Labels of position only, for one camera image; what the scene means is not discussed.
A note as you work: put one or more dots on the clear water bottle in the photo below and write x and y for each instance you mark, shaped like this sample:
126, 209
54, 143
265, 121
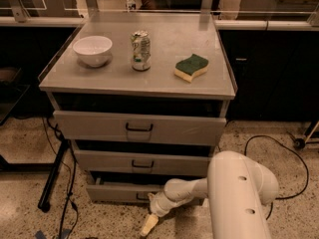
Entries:
130, 5

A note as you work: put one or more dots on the white rail bar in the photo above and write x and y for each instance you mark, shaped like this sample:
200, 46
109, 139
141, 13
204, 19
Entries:
220, 24

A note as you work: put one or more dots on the grey middle drawer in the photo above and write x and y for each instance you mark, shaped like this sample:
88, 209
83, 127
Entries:
141, 163

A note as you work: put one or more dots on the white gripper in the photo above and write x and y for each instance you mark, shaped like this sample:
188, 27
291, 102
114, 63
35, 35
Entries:
159, 205

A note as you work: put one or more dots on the wheeled cart base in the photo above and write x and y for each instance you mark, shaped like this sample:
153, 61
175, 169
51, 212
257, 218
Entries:
309, 136

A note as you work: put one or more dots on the grey bottom drawer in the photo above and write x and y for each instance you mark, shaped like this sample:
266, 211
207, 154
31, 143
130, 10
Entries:
126, 187

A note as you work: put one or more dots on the white ceramic bowl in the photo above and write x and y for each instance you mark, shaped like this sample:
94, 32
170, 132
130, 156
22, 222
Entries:
94, 51

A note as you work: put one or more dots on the black table leg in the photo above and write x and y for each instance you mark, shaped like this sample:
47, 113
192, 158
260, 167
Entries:
44, 201

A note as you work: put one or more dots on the grey top drawer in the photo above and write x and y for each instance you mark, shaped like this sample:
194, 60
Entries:
140, 128

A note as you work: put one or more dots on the grey drawer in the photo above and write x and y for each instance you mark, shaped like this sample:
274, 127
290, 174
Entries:
140, 128
126, 187
141, 163

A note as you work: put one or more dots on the green yellow sponge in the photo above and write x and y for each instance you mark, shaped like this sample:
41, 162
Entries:
190, 68

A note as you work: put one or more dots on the grey drawer cabinet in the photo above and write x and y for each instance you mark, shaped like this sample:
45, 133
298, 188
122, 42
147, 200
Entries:
154, 111

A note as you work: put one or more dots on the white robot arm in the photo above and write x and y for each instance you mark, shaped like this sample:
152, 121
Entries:
236, 187

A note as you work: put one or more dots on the green white soda can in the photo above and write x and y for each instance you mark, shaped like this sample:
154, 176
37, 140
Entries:
141, 45

